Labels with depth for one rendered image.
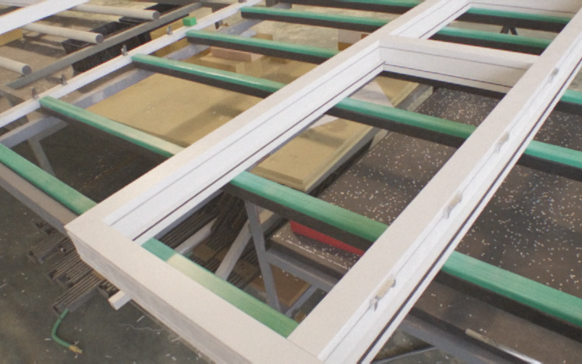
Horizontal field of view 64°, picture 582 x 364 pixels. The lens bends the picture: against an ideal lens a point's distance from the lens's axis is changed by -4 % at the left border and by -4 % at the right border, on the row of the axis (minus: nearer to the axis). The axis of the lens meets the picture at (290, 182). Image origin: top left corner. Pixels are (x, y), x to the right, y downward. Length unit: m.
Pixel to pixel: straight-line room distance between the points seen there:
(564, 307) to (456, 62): 0.67
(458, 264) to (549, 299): 0.12
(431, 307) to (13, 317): 1.71
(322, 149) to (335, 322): 0.89
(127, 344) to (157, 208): 1.09
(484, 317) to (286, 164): 0.65
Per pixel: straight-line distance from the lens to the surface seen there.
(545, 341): 0.99
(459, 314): 1.00
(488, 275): 0.69
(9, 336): 2.18
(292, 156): 1.36
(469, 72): 1.18
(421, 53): 1.22
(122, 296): 1.56
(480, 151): 0.79
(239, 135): 0.92
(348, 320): 0.54
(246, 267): 1.49
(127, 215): 0.81
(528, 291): 0.68
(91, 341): 1.95
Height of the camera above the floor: 1.36
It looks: 35 degrees down
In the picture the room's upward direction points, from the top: 9 degrees counter-clockwise
